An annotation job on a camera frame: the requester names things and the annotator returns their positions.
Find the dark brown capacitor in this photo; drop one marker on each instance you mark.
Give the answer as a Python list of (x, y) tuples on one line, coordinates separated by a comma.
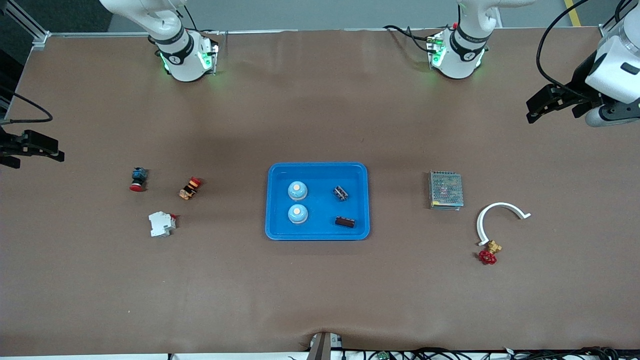
[(345, 221)]

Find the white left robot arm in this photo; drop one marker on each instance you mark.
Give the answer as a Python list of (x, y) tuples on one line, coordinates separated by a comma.
[(460, 50)]

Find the blue dome call bell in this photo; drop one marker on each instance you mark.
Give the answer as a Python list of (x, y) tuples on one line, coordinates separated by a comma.
[(297, 190), (297, 214)]

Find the brown table mat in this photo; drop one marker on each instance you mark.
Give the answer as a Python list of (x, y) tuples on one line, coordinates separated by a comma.
[(320, 290)]

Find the red button orange black body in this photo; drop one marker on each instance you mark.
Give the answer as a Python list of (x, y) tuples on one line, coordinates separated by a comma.
[(190, 189)]

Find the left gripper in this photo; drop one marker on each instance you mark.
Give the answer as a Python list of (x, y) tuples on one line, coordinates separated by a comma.
[(579, 81)]

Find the aluminium frame rail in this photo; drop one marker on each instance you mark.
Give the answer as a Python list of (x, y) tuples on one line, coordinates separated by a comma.
[(40, 41)]

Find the metal mesh power supply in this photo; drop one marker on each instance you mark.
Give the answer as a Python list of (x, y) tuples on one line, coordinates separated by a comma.
[(446, 190)]

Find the white curved plastic piece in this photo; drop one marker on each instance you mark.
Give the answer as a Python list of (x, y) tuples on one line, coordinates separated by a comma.
[(481, 220)]

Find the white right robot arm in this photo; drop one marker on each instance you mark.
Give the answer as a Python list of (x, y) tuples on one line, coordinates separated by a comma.
[(182, 60)]

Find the red button blue black body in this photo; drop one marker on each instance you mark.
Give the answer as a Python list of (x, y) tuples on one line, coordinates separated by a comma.
[(138, 179)]

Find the grey striped black capacitor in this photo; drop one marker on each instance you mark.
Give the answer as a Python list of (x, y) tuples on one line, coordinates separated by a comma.
[(339, 194)]

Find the grey metal camera bracket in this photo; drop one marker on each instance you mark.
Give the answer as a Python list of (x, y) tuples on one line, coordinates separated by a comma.
[(322, 347)]

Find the blue plastic tray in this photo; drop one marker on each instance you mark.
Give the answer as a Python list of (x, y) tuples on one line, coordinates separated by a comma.
[(320, 200)]

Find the white circuit breaker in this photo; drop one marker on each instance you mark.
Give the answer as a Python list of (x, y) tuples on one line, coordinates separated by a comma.
[(161, 224)]

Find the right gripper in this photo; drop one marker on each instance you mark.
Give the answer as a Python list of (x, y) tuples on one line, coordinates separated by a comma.
[(11, 145)]

